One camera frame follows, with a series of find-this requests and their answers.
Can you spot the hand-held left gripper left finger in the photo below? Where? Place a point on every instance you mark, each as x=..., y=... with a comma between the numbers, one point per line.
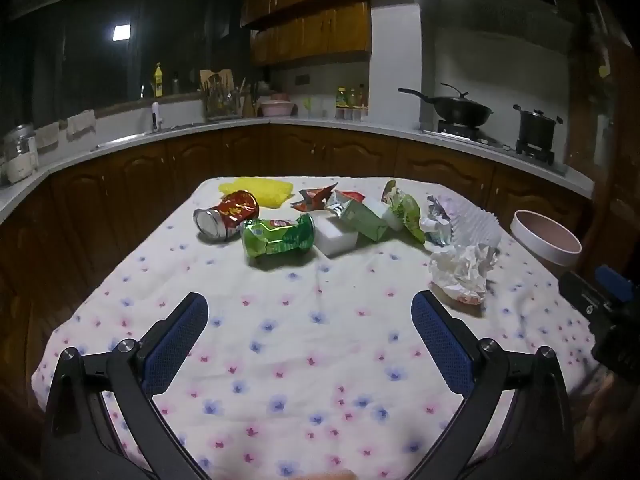
x=177, y=345

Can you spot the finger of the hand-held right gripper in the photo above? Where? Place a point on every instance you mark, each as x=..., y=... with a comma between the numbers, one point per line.
x=615, y=282
x=580, y=295

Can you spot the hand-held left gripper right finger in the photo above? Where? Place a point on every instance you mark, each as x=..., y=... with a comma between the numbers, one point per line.
x=442, y=345

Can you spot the pink round waste bin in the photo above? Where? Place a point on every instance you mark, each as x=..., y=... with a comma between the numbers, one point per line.
x=545, y=237

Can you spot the white paper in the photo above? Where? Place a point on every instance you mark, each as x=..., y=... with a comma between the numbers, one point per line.
x=462, y=270

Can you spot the silver foil wrapper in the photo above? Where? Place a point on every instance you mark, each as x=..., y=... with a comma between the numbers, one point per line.
x=437, y=222

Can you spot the white pleated paper liner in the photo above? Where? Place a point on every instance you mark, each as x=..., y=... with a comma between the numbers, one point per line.
x=475, y=225

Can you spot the green snack bag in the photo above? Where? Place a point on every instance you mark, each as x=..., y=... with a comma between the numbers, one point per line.
x=406, y=210

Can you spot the crushed green can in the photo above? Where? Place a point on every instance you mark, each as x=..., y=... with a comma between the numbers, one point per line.
x=277, y=237

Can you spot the green drink carton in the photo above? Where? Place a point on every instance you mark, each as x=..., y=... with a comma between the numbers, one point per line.
x=362, y=217

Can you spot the person's right hand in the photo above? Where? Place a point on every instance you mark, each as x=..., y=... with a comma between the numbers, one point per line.
x=600, y=405

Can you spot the floral white tablecloth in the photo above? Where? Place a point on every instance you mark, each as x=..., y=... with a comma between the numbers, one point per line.
x=320, y=350

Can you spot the crushed red can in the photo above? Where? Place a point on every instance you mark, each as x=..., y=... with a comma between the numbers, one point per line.
x=230, y=215

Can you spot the white foam block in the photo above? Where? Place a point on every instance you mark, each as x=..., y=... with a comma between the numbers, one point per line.
x=337, y=235

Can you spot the gas stove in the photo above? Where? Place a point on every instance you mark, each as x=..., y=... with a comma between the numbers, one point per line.
x=495, y=145

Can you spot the black cooking pot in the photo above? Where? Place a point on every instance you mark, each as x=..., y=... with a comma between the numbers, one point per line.
x=537, y=127

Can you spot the yellow sponge cloth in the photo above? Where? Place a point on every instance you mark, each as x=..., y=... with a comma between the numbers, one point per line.
x=265, y=190

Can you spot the red snack wrapper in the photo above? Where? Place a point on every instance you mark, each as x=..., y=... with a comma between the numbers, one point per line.
x=312, y=196

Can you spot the black wok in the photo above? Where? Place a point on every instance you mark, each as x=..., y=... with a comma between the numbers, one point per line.
x=457, y=110

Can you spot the wooden lower cabinets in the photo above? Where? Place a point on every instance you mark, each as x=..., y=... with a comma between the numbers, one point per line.
x=300, y=152

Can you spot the wooden cabinets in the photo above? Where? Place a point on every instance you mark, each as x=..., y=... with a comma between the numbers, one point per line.
x=300, y=152
x=310, y=10

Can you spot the kitchen faucet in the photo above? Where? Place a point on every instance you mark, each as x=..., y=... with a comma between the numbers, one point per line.
x=156, y=117

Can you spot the beige hanging towel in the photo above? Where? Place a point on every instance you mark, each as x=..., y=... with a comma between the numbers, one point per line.
x=47, y=136
x=80, y=124

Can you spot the white jar appliance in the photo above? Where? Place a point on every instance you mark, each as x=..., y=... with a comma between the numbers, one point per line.
x=20, y=155

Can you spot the white kitchen countertop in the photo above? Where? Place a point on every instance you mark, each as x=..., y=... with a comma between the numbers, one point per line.
x=320, y=121

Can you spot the pink basin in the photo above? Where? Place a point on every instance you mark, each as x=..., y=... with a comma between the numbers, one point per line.
x=276, y=108

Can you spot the cooking oil bottle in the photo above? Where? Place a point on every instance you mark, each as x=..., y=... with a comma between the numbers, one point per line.
x=341, y=98
x=352, y=98
x=362, y=96

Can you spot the yellow bottle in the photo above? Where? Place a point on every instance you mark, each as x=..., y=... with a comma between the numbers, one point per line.
x=158, y=82

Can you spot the wooden cutting board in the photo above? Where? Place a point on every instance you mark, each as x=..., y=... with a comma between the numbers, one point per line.
x=215, y=77

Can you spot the dark kitchen window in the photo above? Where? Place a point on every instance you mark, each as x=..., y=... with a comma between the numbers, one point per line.
x=75, y=50

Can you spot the wooden upper cabinets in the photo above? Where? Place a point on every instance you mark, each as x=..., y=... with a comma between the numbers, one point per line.
x=310, y=10

